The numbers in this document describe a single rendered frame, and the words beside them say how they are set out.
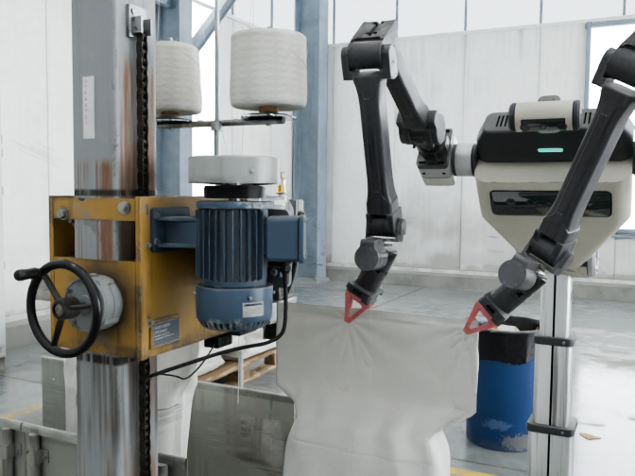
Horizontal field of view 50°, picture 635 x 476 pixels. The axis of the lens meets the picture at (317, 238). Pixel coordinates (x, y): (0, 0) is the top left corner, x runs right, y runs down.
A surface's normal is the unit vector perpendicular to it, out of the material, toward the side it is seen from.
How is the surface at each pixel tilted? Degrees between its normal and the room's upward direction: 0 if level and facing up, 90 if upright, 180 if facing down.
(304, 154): 90
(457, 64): 90
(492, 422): 93
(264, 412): 90
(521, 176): 40
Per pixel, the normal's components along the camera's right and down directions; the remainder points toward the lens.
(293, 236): -0.04, 0.07
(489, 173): -0.28, -0.73
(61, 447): -0.44, 0.06
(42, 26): 0.90, 0.04
